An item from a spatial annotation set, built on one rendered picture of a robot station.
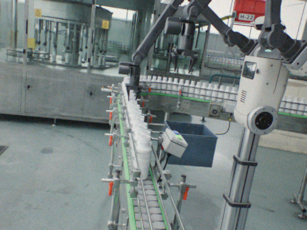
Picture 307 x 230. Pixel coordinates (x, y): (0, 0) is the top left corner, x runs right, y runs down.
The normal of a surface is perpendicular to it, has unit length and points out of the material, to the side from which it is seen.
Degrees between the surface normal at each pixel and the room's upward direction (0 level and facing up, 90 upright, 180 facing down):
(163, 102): 90
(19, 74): 90
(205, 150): 90
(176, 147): 90
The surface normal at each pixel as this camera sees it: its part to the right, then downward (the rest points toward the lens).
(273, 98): 0.11, 0.42
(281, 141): -0.22, 0.18
